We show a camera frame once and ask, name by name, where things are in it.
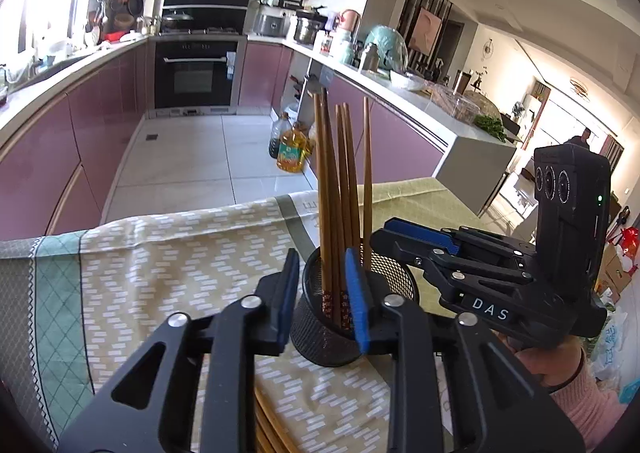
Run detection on steel thermos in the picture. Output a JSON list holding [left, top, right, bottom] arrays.
[[358, 43, 380, 73]]

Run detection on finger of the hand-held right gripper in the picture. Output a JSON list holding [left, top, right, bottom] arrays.
[[372, 229, 533, 304], [387, 218, 536, 254]]

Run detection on green leafy vegetables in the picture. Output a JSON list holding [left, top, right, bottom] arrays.
[[472, 115, 509, 142]]

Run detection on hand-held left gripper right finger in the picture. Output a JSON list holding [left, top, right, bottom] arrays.
[[344, 247, 586, 453]]

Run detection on patterned tablecloth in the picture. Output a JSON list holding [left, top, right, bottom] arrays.
[[0, 178, 516, 453]]

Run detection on wok with lid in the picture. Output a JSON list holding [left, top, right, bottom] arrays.
[[160, 9, 195, 30]]

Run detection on person's right hand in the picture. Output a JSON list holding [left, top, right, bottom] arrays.
[[505, 335, 586, 389]]

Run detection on black range hood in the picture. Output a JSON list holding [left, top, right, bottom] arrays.
[[162, 0, 251, 32]]

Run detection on kitchen knives rack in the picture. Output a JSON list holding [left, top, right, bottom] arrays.
[[289, 74, 321, 99]]

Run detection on row of wooden chopsticks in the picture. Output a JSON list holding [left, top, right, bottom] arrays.
[[254, 383, 301, 453]]

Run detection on framed wall picture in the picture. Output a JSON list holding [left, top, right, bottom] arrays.
[[412, 7, 444, 56]]

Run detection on clear plastic container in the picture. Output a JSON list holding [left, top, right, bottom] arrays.
[[428, 82, 479, 123]]

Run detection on white bowl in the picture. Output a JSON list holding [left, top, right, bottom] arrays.
[[389, 70, 426, 92]]

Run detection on black mesh utensil holder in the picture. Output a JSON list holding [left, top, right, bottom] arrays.
[[290, 245, 421, 368]]

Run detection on white plastic bag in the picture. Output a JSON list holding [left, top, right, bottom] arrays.
[[589, 309, 630, 385]]

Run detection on black wrist band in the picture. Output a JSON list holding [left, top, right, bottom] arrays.
[[547, 345, 587, 392]]

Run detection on pink base cabinets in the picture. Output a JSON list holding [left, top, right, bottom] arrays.
[[0, 40, 151, 240], [239, 42, 446, 184]]

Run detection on cardboard box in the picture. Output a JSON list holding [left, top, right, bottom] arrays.
[[597, 242, 632, 295]]

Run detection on yellow cooking oil bottle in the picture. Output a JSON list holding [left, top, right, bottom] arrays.
[[276, 122, 309, 173]]

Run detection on steel stock pot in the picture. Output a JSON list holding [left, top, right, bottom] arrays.
[[293, 15, 326, 45]]

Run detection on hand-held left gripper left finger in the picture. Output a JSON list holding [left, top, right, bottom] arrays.
[[57, 248, 301, 453]]

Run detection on dark sauce bottle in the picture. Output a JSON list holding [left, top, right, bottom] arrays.
[[268, 111, 293, 159]]

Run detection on pink electric kettle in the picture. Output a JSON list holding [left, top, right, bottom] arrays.
[[339, 8, 362, 34]]

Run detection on built-in black oven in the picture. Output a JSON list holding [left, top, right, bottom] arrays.
[[153, 39, 240, 110]]

